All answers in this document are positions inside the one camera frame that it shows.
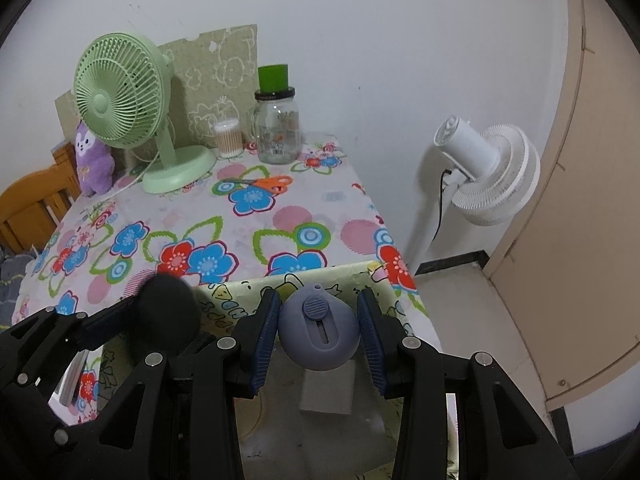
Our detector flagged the black fan cable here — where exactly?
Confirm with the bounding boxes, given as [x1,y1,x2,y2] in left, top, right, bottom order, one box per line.
[431,167,453,246]

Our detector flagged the orange scissors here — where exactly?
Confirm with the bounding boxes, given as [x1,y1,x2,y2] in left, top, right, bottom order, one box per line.
[222,175,293,195]

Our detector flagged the glass jar green lid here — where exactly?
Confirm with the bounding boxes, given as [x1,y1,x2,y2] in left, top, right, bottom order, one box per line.
[250,63,301,165]

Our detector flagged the black fuzzy ball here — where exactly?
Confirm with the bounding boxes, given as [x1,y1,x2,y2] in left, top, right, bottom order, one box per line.
[131,275,200,361]

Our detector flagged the printed cardboard board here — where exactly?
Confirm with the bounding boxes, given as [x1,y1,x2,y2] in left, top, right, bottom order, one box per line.
[54,24,260,161]

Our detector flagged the white power adapter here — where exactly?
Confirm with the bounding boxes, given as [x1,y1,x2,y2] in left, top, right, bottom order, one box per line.
[299,360,357,414]

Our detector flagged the white standing fan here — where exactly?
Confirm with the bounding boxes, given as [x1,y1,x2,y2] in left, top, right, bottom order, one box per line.
[407,116,542,273]

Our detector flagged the wooden chair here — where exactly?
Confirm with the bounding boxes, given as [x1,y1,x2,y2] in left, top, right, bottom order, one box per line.
[0,142,83,256]

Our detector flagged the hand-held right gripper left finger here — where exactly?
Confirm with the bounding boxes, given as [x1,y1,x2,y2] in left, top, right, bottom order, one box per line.
[60,288,282,480]

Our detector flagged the green desk fan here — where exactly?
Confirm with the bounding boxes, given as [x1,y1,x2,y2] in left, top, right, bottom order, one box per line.
[73,33,217,195]

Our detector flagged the beige door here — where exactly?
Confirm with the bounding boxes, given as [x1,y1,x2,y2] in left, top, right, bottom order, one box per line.
[482,0,640,413]

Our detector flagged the blue plaid blanket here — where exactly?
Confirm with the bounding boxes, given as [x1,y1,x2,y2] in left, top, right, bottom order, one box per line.
[0,250,36,331]

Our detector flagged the purple plush toy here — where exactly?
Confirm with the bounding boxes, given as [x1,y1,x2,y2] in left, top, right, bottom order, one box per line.
[75,120,116,197]

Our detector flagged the white fan cable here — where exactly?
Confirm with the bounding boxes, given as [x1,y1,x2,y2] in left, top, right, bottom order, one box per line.
[107,160,161,198]

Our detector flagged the yellow cartoon printed box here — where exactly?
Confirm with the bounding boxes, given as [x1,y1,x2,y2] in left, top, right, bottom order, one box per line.
[97,260,463,480]

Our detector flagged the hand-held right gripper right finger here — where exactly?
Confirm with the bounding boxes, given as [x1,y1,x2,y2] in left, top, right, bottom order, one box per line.
[356,287,576,480]

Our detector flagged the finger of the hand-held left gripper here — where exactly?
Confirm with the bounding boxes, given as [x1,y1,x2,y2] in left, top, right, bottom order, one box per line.
[0,360,101,461]
[0,294,147,363]

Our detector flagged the cotton swab container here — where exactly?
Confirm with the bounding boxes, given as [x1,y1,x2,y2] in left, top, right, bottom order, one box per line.
[214,119,244,157]

